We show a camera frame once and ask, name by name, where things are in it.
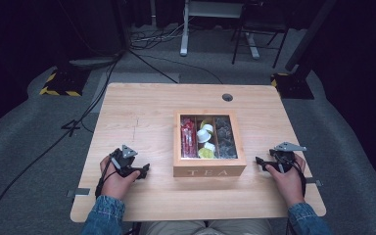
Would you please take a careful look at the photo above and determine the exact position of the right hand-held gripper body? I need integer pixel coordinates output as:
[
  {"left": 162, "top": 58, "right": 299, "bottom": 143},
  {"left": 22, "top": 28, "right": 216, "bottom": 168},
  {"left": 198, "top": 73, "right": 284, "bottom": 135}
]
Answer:
[{"left": 268, "top": 141, "right": 307, "bottom": 173}]

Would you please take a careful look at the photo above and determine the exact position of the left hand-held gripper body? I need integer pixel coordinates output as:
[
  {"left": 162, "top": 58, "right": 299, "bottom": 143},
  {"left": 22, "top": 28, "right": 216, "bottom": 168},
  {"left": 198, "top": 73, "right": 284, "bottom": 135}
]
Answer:
[{"left": 111, "top": 144, "right": 141, "bottom": 179}]

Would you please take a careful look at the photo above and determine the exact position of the wooden framed glass box lid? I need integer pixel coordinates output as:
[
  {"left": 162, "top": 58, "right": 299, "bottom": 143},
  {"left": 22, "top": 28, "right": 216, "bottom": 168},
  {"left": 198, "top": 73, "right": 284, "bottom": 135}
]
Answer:
[{"left": 173, "top": 110, "right": 248, "bottom": 168}]

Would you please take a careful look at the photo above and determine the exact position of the wooden tea box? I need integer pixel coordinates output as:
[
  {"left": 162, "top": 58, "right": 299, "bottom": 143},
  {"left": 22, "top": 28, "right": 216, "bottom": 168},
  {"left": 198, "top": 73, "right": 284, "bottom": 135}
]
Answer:
[{"left": 172, "top": 110, "right": 248, "bottom": 178}]

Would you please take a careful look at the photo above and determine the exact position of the person's left hand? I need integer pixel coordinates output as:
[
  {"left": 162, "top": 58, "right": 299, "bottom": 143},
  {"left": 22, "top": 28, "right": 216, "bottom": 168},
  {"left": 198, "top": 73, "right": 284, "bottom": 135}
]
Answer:
[{"left": 100, "top": 156, "right": 141, "bottom": 201}]

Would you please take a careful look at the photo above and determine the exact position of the person's right hand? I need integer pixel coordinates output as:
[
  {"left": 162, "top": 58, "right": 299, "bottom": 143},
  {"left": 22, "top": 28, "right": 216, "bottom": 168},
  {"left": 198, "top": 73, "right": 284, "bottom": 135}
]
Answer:
[{"left": 264, "top": 154, "right": 306, "bottom": 209}]

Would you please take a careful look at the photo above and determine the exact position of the pile of dark wrapped pods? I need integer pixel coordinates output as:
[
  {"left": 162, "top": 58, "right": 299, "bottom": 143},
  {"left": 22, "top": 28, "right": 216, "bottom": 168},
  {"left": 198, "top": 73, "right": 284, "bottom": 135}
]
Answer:
[{"left": 214, "top": 117, "right": 239, "bottom": 160}]

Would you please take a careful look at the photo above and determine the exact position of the row of red sachets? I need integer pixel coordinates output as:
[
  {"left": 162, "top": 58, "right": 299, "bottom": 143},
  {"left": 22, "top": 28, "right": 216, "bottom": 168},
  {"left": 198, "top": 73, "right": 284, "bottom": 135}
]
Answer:
[{"left": 180, "top": 117, "right": 199, "bottom": 159}]

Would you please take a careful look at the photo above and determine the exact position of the grey tape piece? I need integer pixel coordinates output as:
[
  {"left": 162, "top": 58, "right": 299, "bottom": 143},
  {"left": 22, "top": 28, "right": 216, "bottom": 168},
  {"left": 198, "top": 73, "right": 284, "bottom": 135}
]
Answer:
[{"left": 67, "top": 188, "right": 91, "bottom": 198}]

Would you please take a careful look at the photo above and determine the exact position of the black yellow striped stand base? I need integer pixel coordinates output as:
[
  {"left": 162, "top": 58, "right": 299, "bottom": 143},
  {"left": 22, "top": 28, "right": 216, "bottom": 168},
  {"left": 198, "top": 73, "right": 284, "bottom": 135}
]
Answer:
[
  {"left": 270, "top": 71, "right": 315, "bottom": 100},
  {"left": 38, "top": 68, "right": 91, "bottom": 97}
]

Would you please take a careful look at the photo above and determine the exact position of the flat grey stand foot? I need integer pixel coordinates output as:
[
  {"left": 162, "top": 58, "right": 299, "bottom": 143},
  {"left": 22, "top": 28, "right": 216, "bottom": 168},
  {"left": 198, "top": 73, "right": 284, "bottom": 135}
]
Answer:
[{"left": 68, "top": 56, "right": 122, "bottom": 69}]

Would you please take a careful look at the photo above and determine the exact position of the black slanted stand pole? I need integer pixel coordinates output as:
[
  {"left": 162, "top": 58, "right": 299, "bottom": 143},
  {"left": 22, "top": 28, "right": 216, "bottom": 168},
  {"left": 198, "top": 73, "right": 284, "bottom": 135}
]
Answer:
[{"left": 285, "top": 0, "right": 338, "bottom": 72}]

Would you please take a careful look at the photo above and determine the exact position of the black chair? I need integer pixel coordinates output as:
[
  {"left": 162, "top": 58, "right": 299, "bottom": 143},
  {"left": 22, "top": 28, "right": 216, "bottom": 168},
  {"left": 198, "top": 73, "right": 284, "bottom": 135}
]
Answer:
[{"left": 230, "top": 2, "right": 290, "bottom": 70}]

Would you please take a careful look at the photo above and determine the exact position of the left gripper braided black cable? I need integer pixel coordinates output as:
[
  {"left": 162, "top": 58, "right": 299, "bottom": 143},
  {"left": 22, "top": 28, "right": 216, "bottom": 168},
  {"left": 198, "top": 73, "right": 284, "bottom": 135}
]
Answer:
[{"left": 95, "top": 156, "right": 118, "bottom": 199}]

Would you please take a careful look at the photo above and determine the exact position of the thick black floor cable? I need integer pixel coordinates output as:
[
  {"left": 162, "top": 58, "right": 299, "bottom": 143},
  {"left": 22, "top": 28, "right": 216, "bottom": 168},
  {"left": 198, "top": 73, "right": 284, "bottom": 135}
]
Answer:
[{"left": 0, "top": 53, "right": 123, "bottom": 234}]

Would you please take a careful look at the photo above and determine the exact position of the thin black floor cable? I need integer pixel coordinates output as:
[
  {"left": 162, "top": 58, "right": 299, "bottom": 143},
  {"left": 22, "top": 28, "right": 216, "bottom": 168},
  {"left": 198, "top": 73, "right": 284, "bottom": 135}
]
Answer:
[{"left": 128, "top": 48, "right": 223, "bottom": 85}]

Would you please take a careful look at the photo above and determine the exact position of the bundle of floor cables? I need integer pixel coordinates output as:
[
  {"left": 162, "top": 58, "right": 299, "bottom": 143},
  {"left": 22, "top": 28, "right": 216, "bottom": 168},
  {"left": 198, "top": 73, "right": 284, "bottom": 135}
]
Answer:
[{"left": 129, "top": 18, "right": 190, "bottom": 51}]

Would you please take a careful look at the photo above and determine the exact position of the white desk frame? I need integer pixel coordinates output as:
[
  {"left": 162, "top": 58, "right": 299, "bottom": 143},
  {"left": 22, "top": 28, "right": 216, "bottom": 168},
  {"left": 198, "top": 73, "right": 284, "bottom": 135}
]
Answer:
[{"left": 179, "top": 0, "right": 261, "bottom": 61}]

